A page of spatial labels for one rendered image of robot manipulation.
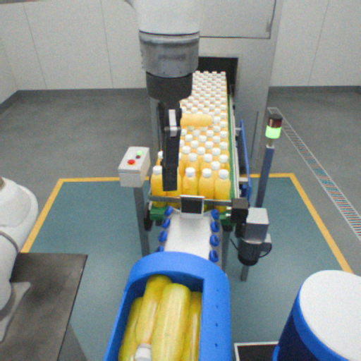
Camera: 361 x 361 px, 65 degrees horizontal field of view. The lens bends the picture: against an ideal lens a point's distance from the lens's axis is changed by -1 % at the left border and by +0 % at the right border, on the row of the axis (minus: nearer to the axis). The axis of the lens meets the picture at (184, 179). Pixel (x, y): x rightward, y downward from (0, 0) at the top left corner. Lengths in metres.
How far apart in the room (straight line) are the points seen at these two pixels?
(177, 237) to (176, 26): 0.91
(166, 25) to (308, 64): 5.31
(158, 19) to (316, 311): 0.83
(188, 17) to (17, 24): 5.23
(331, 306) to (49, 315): 0.81
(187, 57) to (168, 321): 0.53
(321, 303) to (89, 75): 4.99
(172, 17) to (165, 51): 0.04
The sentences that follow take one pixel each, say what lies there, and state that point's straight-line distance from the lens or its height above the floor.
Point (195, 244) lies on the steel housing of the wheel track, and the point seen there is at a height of 0.93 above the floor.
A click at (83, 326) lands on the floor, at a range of 2.13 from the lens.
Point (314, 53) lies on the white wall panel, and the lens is 5.68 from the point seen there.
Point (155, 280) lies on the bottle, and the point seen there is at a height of 1.15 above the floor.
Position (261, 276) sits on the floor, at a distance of 2.29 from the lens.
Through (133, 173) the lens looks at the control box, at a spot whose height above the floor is 1.08.
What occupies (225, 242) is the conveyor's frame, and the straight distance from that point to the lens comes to 1.91.
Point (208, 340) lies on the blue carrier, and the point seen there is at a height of 1.20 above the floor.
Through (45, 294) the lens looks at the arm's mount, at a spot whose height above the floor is 1.02.
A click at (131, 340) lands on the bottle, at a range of 0.80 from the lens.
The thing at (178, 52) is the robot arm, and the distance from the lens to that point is 0.44.
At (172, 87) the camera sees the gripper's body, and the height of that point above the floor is 1.67.
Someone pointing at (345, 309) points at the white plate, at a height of 1.04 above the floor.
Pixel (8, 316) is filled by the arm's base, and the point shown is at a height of 1.04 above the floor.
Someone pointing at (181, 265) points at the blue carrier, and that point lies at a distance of 0.73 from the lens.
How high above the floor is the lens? 1.81
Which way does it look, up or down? 36 degrees down
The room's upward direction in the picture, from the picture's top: straight up
